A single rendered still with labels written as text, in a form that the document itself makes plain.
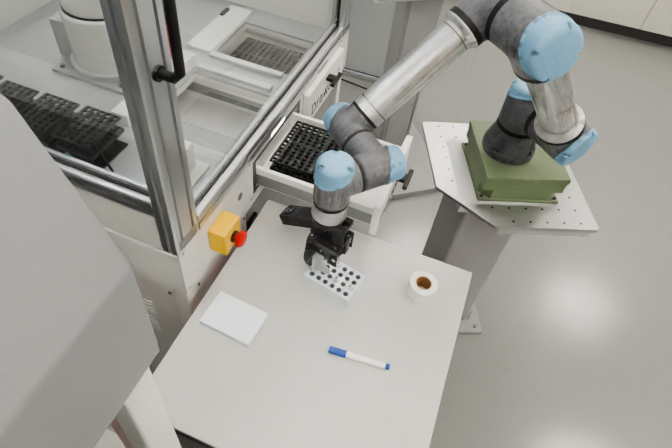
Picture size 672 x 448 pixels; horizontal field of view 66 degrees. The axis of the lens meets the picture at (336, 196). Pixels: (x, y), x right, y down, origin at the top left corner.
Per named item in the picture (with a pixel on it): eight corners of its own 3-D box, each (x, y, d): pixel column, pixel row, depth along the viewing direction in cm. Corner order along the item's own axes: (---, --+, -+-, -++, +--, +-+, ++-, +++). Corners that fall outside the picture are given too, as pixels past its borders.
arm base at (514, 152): (527, 132, 159) (539, 106, 151) (538, 167, 149) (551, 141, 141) (478, 127, 158) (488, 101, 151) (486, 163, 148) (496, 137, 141)
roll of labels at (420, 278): (405, 300, 127) (408, 292, 124) (407, 277, 131) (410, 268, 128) (433, 306, 126) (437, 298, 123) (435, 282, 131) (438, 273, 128)
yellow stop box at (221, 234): (243, 235, 125) (242, 216, 120) (229, 257, 121) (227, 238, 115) (225, 228, 126) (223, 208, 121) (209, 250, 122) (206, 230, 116)
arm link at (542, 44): (563, 112, 142) (529, -26, 98) (604, 147, 133) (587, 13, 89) (527, 141, 144) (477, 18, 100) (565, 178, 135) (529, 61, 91)
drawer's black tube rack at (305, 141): (368, 161, 147) (371, 144, 142) (346, 203, 136) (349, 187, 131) (296, 137, 151) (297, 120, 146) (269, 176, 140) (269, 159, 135)
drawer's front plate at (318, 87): (341, 76, 177) (344, 47, 169) (307, 125, 158) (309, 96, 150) (336, 74, 177) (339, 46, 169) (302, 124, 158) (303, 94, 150)
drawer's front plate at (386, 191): (405, 164, 150) (413, 135, 142) (374, 236, 132) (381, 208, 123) (400, 162, 151) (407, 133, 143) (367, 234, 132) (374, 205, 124)
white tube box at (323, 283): (363, 284, 129) (366, 276, 126) (346, 309, 123) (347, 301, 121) (322, 260, 132) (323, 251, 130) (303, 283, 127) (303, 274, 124)
